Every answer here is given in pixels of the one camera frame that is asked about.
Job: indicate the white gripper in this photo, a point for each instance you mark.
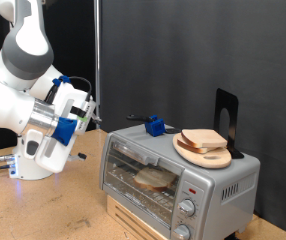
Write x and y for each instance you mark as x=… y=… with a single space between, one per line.
x=54 y=156

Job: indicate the metal spatula with blue block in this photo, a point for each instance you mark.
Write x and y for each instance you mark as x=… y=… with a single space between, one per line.
x=155 y=126

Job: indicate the white bread slice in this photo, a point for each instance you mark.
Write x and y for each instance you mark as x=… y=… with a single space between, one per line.
x=154 y=179

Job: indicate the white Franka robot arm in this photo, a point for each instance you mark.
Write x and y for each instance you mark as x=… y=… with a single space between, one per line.
x=9 y=100

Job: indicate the wooden box under oven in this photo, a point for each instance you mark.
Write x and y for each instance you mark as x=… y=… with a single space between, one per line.
x=126 y=218

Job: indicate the red oven indicator light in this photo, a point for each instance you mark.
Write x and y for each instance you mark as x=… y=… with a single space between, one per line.
x=192 y=191

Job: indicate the silver oven knob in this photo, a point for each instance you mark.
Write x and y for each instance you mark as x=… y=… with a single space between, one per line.
x=181 y=232
x=186 y=207

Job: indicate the silver toaster oven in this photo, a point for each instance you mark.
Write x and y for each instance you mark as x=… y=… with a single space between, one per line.
x=216 y=206

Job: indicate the vertical metal pole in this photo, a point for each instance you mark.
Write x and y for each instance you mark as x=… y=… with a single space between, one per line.
x=97 y=50

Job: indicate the round wooden cutting board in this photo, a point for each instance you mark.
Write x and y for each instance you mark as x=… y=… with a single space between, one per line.
x=213 y=161

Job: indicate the black metal bookend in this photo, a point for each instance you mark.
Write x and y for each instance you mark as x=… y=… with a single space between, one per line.
x=231 y=103

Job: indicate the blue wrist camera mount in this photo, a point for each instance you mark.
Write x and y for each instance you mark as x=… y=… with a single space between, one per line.
x=64 y=130

